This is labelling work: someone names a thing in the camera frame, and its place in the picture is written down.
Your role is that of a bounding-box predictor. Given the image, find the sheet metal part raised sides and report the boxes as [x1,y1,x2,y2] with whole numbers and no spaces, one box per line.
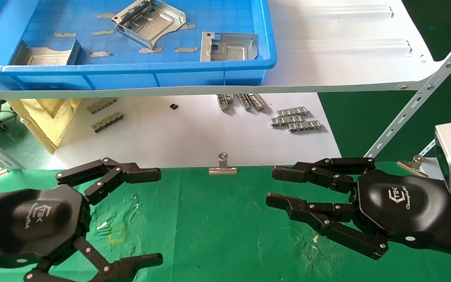
[10,38,82,66]

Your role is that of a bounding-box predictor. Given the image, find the silver toothed metal strip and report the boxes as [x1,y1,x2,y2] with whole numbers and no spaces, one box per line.
[276,107,309,117]
[271,115,303,127]
[287,120,323,132]

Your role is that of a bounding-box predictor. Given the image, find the grey slotted angle bar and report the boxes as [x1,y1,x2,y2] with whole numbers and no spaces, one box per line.
[0,150,25,170]

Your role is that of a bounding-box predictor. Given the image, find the yellow woven bag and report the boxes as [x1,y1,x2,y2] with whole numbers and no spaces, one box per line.
[7,98,82,154]

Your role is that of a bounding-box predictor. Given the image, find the grey connector strip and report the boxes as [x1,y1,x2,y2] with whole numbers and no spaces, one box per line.
[92,112,125,133]
[87,98,118,115]

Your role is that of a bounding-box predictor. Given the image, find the flat sheet metal plate part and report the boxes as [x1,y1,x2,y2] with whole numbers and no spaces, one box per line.
[200,32,259,62]

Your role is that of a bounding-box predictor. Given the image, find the wide white slotted angle post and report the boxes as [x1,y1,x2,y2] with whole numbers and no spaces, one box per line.
[364,23,451,159]

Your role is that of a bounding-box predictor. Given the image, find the blue plastic tray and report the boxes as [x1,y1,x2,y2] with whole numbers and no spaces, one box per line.
[0,0,278,91]

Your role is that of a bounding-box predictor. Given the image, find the green table cloth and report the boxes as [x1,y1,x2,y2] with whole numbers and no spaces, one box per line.
[0,161,451,282]

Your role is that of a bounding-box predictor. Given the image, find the silver metal rail piece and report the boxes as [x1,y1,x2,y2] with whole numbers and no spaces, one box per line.
[217,94,234,111]
[236,94,252,110]
[248,94,266,111]

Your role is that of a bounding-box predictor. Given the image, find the white metal shelf board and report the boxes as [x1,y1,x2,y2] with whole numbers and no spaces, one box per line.
[0,0,445,99]

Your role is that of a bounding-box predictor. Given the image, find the white paper sheet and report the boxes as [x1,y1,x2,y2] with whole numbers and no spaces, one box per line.
[45,93,341,170]

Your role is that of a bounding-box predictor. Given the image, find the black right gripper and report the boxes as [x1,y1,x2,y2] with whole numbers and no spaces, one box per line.
[265,157,451,260]

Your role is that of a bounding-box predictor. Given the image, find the silver binder clip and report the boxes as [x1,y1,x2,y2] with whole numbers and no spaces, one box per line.
[397,155,429,177]
[209,152,238,175]

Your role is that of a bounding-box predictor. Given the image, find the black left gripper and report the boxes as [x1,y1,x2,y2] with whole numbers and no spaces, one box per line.
[0,157,164,282]

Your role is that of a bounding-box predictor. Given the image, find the bent sheet metal bracket part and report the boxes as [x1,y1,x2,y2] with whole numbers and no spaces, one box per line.
[111,0,187,50]

